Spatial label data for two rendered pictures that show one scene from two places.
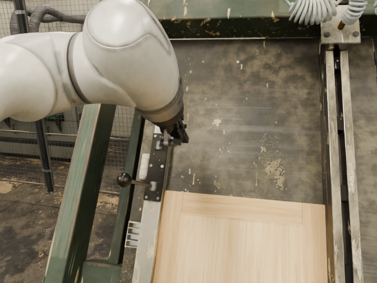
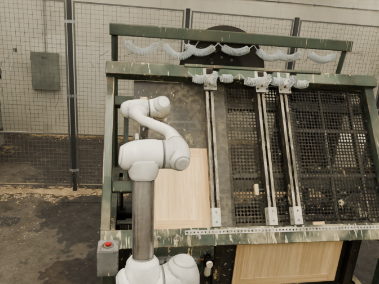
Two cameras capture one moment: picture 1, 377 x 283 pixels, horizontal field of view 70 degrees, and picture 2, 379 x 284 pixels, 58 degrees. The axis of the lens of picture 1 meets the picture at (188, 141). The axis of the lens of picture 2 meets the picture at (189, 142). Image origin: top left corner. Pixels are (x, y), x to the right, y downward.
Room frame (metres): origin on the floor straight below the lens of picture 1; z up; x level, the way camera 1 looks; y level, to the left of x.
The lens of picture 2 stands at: (-1.56, 0.64, 2.14)
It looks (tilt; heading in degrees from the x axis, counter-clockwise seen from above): 17 degrees down; 338
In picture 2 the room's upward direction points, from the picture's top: 4 degrees clockwise
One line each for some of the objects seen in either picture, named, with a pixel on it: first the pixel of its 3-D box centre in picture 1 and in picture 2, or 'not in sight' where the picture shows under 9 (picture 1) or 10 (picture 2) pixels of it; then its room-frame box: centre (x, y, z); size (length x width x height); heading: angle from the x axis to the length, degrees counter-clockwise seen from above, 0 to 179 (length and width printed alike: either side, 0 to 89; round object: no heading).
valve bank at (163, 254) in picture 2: not in sight; (177, 268); (0.21, -0.04, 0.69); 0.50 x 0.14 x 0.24; 79
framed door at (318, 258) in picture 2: not in sight; (289, 254); (0.35, -1.03, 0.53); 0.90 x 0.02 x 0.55; 79
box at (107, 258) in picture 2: not in sight; (108, 258); (0.23, 0.41, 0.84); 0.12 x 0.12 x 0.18; 79
